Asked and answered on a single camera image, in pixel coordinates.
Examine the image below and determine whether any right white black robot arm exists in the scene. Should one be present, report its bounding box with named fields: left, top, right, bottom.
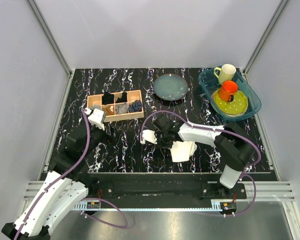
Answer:
left=147, top=114, right=256, bottom=199

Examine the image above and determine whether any left connector box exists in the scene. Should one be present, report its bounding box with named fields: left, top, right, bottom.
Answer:
left=86, top=199, right=101, bottom=211

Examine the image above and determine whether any aluminium frame post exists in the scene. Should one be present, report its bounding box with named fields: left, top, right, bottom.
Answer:
left=242, top=0, right=290, bottom=75
left=26, top=0, right=72, bottom=76

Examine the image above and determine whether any grey rolled cloth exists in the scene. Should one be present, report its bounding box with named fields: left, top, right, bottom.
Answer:
left=89, top=104, right=102, bottom=111
left=115, top=102, right=129, bottom=115

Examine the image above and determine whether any purple cable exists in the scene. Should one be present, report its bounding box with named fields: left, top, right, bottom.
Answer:
left=13, top=107, right=129, bottom=240
left=140, top=109, right=262, bottom=218

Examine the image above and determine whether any navy striped rolled cloth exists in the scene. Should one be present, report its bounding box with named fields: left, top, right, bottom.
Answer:
left=128, top=99, right=143, bottom=113

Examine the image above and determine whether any brown rolled cloth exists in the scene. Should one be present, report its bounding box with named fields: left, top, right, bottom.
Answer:
left=103, top=104, right=116, bottom=116

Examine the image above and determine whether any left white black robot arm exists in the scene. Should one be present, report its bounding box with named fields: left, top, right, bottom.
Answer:
left=1, top=125, right=119, bottom=240

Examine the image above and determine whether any white underwear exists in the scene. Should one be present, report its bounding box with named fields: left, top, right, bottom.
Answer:
left=170, top=141, right=197, bottom=163

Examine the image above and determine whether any right aluminium frame post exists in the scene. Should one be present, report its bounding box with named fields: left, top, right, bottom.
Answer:
left=242, top=0, right=290, bottom=75

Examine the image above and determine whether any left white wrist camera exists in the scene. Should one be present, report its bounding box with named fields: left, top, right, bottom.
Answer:
left=88, top=108, right=106, bottom=131

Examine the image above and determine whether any wooden divided organizer box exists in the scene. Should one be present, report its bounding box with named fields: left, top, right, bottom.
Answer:
left=86, top=90, right=145, bottom=123

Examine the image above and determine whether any pale yellow mug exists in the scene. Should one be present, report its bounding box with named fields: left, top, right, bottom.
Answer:
left=213, top=63, right=237, bottom=85

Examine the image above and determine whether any yellow-green dotted plate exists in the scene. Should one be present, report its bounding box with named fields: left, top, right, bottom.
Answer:
left=212, top=90, right=249, bottom=117

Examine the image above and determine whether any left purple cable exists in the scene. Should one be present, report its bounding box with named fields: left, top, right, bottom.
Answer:
left=13, top=107, right=129, bottom=240

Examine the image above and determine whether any left aluminium frame post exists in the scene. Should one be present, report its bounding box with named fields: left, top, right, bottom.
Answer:
left=26, top=0, right=72, bottom=76

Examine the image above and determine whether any front aluminium rail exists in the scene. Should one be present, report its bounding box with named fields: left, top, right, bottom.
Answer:
left=23, top=181, right=295, bottom=202

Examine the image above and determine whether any small black rolled cloth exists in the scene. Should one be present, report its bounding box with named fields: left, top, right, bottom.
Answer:
left=115, top=92, right=128, bottom=104

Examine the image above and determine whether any blue-green ceramic plate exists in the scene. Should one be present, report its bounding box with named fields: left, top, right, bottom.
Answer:
left=153, top=73, right=188, bottom=102

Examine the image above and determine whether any orange mug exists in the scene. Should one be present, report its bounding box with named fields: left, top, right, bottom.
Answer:
left=218, top=80, right=239, bottom=102

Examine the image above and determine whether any grey rolled cloth left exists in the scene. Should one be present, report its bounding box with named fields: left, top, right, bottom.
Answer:
left=89, top=104, right=102, bottom=111

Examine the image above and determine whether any grey rolled cloth middle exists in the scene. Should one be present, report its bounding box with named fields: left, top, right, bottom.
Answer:
left=115, top=102, right=129, bottom=115

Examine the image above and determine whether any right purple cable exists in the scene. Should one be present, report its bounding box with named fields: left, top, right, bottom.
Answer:
left=140, top=109, right=262, bottom=218

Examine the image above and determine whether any right connector box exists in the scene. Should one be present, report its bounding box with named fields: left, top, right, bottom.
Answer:
left=220, top=202, right=237, bottom=215

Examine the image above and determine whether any teal transparent plastic bin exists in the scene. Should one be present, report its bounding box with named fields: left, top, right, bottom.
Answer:
left=198, top=68, right=262, bottom=122

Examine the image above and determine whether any connector box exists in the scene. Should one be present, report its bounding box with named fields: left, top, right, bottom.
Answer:
left=86, top=199, right=101, bottom=211
left=220, top=202, right=237, bottom=215

